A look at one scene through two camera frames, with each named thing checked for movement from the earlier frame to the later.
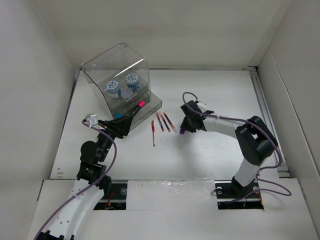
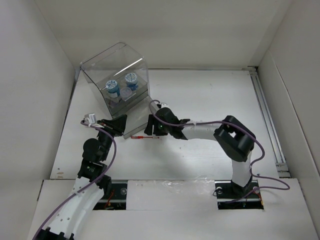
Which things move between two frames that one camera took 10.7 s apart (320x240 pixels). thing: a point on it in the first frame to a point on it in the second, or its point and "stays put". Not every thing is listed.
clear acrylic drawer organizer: (121, 78) stays put
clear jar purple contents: (126, 93) stays put
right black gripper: (186, 126) to (148, 130)
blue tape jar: (113, 89) stays put
